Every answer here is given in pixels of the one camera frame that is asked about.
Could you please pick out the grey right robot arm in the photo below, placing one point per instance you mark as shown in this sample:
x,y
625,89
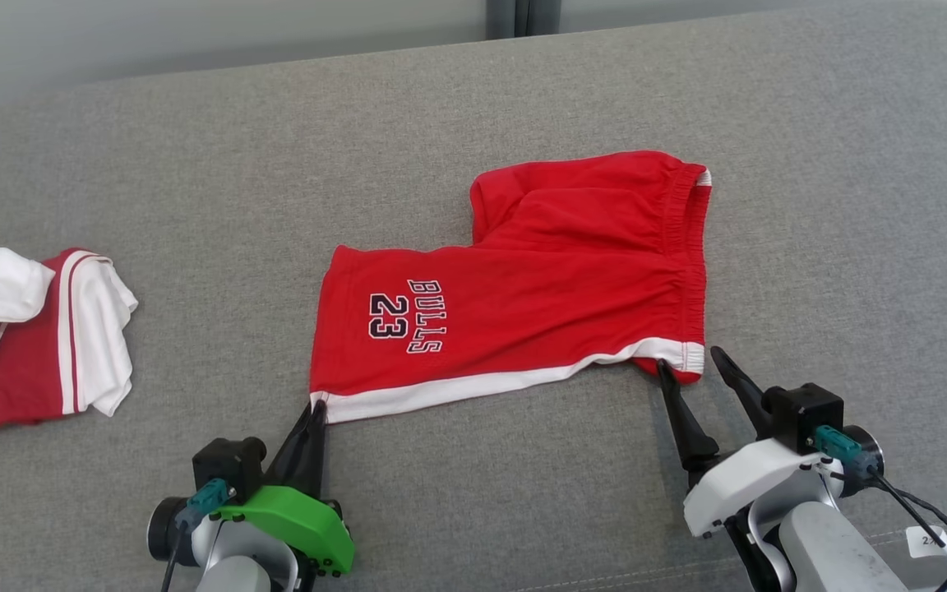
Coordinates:
x,y
827,551

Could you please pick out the red white-sleeved Bulls t-shirt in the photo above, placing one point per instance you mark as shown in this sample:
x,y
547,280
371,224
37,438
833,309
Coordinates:
x,y
30,370

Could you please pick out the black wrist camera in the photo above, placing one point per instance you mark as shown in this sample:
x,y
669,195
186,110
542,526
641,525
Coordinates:
x,y
227,464
802,411

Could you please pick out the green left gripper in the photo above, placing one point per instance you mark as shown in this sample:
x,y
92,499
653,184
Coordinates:
x,y
301,518

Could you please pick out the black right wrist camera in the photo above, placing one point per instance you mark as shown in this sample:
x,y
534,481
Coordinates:
x,y
802,411

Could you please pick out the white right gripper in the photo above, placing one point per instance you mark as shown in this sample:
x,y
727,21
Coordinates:
x,y
741,477

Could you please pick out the grey metal partition post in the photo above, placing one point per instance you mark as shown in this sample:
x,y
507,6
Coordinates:
x,y
523,16

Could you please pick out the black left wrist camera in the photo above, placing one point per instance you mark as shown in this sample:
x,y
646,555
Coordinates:
x,y
227,464

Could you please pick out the red Bulls 23 shorts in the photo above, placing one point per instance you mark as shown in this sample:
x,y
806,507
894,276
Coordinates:
x,y
539,296

